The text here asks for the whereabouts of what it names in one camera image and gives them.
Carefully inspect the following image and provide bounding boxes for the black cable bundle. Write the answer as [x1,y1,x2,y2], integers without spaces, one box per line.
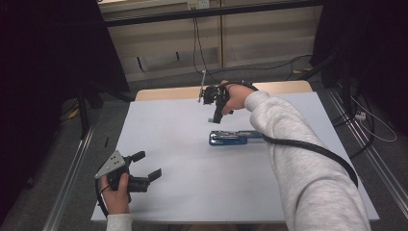
[331,80,376,160]

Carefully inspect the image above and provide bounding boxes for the black floor cable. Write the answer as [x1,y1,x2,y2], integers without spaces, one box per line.
[191,8,314,85]

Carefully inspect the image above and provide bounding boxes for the black curtain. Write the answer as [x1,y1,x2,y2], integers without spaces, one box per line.
[309,0,408,136]
[0,0,131,222]

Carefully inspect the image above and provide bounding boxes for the left hand-held gripper black cable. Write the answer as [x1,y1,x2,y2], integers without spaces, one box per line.
[94,177,110,218]

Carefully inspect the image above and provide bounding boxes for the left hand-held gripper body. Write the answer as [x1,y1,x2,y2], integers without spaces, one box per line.
[94,149,151,194]

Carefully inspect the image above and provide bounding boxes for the aluminium floor rail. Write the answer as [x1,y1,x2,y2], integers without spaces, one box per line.
[325,88,408,211]
[41,123,95,231]

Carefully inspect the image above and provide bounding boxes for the yellow tape piece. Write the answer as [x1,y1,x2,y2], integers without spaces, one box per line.
[66,107,81,120]
[293,65,314,75]

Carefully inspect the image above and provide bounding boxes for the person's right hand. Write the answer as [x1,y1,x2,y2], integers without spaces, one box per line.
[219,80,258,116]

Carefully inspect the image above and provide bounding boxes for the black horizontal frame bar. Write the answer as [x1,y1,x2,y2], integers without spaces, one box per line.
[102,0,325,28]

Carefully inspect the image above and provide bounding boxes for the beige wall cabinet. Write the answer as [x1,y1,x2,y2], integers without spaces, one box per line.
[97,0,321,83]

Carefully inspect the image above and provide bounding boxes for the white wall outlet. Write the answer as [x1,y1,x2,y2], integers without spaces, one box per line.
[187,0,210,10]

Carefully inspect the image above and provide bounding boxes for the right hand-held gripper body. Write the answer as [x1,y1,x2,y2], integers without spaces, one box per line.
[197,69,230,107]

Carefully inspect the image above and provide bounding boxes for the hand-held gripper black cable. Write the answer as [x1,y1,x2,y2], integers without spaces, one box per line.
[94,177,110,218]
[220,81,360,190]

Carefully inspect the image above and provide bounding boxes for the white cable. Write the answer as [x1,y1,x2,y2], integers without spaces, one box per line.
[349,95,398,143]

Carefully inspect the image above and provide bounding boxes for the person's left hand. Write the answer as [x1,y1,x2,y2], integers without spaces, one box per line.
[100,172,133,216]

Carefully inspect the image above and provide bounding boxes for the white table cover sheet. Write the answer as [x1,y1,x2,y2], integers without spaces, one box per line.
[90,90,380,224]

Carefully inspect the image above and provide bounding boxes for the right hand-held gripper black cable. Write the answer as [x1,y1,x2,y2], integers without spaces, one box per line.
[220,81,360,190]

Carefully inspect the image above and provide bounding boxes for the black stand leg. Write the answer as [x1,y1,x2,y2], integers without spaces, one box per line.
[297,51,341,81]
[76,86,104,139]

